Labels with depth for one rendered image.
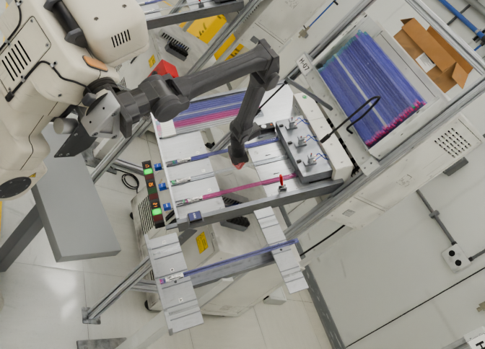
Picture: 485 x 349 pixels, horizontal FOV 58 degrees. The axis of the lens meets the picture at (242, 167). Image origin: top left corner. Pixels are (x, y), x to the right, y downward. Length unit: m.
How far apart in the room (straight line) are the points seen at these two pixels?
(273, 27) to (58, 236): 2.04
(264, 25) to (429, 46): 1.15
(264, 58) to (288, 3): 1.73
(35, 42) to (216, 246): 1.23
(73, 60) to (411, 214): 2.72
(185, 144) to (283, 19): 1.35
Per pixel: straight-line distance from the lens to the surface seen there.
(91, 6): 1.14
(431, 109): 1.78
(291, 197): 1.84
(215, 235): 2.06
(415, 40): 2.39
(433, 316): 3.23
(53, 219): 1.62
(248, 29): 3.02
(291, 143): 1.94
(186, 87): 1.19
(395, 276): 3.35
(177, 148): 2.02
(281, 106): 2.20
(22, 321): 2.12
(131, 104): 1.11
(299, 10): 3.09
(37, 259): 2.29
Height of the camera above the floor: 1.76
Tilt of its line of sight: 25 degrees down
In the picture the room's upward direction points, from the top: 47 degrees clockwise
